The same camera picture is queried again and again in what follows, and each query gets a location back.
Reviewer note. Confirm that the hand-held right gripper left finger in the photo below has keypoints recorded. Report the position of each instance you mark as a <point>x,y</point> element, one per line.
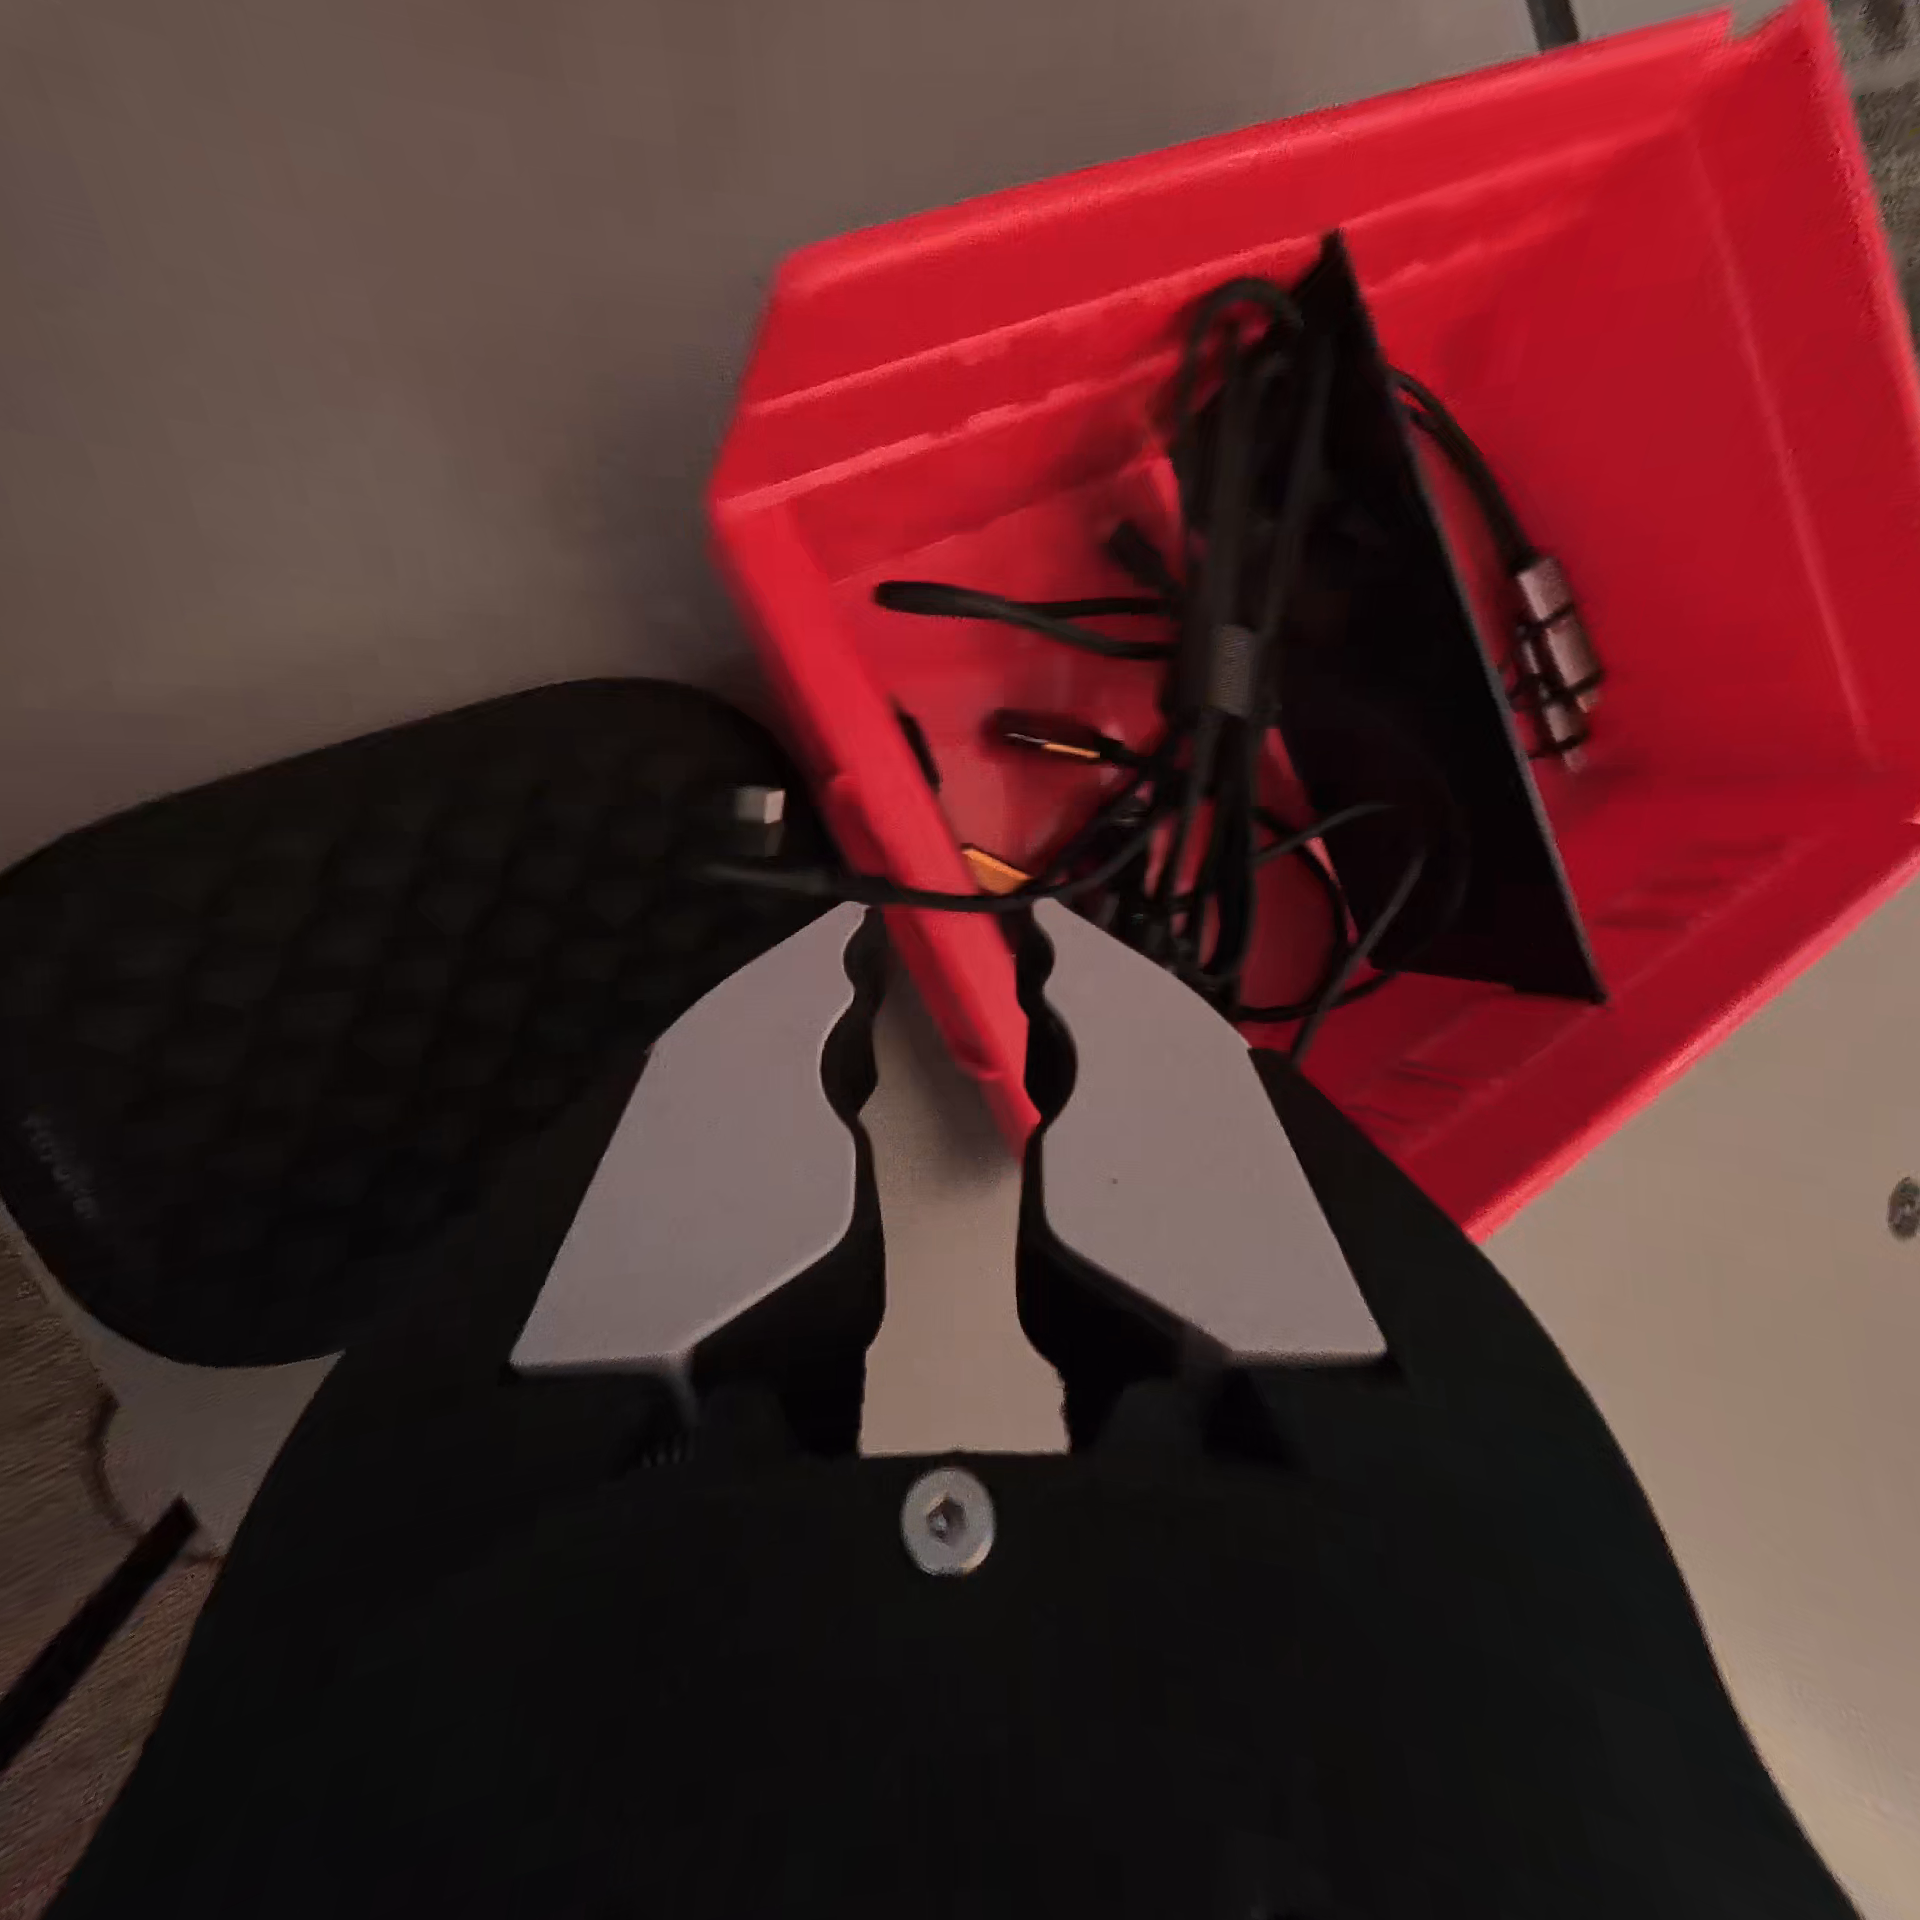
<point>705,1184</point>

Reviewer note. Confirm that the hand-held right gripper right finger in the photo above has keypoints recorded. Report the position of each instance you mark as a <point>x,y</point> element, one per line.
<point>1184,1184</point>

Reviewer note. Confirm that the red plastic bin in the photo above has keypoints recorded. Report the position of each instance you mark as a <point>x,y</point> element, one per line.
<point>1725,450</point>

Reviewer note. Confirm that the black oval mesh pad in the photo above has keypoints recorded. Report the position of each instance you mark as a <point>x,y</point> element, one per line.
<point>345,1020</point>

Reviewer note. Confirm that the black bin divider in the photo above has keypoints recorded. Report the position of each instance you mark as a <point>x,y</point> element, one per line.
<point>1425,721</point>

